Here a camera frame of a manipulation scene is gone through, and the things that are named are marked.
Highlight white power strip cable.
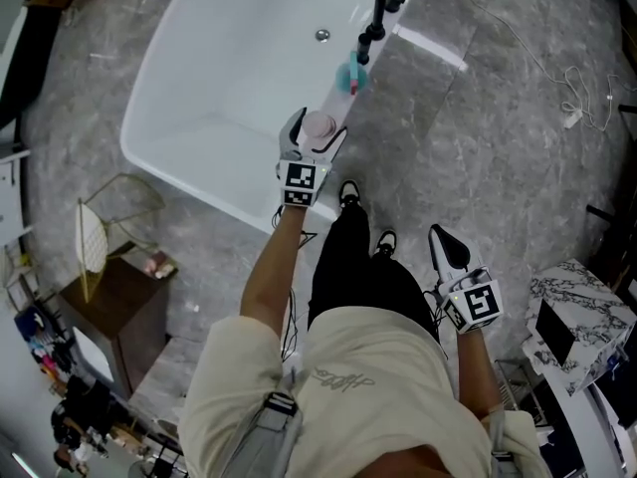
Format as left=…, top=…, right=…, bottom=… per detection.
left=437, top=0, right=628, bottom=132

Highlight black trousers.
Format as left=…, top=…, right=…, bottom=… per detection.
left=307, top=200, right=442, bottom=344

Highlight gold wire chair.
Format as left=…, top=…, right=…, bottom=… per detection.
left=74, top=173, right=167, bottom=305

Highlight cream shirt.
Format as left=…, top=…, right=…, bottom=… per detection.
left=177, top=305, right=551, bottom=478

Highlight white bathtub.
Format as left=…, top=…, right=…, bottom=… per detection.
left=119, top=0, right=430, bottom=236

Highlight person's right shoe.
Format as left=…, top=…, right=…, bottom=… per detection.
left=372, top=228, right=398, bottom=259

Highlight pink item on cabinet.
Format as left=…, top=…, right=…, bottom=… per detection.
left=142, top=255, right=178, bottom=281

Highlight marble pattern counter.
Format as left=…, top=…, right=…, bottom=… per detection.
left=521, top=258, right=637, bottom=398

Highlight metal wire rack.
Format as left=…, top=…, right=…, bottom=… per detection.
left=494, top=358, right=549, bottom=428

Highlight person's right forearm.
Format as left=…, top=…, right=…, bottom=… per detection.
left=454, top=327, right=505, bottom=420

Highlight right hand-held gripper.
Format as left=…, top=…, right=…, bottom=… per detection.
left=428, top=223, right=505, bottom=337

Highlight person's left shoe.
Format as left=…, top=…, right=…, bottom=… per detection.
left=337, top=179, right=362, bottom=212

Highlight teal and pink toothbrush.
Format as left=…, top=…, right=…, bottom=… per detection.
left=347, top=50, right=361, bottom=97

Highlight grey shoulder strap bag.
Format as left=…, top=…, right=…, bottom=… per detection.
left=222, top=389, right=306, bottom=478

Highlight black bathtub faucet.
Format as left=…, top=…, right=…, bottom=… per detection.
left=356, top=0, right=389, bottom=66

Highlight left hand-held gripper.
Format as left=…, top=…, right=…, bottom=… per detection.
left=275, top=107, right=348, bottom=210

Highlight pink bottle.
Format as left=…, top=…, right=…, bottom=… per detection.
left=299, top=110, right=337, bottom=141

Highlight person's left forearm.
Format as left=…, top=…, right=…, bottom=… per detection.
left=239, top=203, right=306, bottom=339

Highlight brown wooden cabinet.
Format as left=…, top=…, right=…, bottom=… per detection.
left=58, top=250, right=179, bottom=400

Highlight person's shoe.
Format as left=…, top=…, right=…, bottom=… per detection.
left=372, top=228, right=398, bottom=259
left=337, top=179, right=362, bottom=212

